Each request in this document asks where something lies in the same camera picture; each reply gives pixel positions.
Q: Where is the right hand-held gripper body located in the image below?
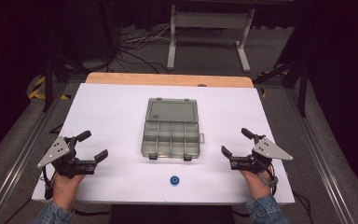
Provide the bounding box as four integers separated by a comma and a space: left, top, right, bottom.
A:
230, 134, 294, 175

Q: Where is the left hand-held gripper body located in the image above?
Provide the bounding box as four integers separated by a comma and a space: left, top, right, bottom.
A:
36, 135, 97, 180

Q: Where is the person's right hand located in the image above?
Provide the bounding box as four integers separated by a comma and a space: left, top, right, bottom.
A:
240, 167, 276, 201

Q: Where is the person's left hand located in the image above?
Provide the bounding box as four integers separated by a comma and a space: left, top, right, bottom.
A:
51, 173, 87, 210

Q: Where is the clear plastic compartment box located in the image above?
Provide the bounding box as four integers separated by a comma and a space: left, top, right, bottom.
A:
140, 97, 206, 161

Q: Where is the yellow black hazard tape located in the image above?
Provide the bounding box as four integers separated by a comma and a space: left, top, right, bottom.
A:
27, 76, 72, 101

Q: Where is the black tripod stand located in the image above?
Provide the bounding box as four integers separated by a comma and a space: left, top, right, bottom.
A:
254, 57, 310, 119

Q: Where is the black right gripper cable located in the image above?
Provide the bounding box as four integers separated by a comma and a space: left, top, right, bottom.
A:
260, 161, 312, 217

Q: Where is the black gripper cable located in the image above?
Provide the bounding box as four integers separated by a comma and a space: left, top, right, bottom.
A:
260, 161, 312, 217
41, 165, 57, 201

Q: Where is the aluminium floor rail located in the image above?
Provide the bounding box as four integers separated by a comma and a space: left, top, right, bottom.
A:
0, 82, 73, 224
282, 87, 357, 224

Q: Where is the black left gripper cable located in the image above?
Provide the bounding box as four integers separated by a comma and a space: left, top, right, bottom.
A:
41, 165, 57, 201

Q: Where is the bundle of floor cables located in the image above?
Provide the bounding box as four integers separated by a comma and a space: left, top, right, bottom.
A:
105, 24, 172, 75

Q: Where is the white metal stand frame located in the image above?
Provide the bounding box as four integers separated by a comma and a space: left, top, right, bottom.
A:
166, 4, 256, 74

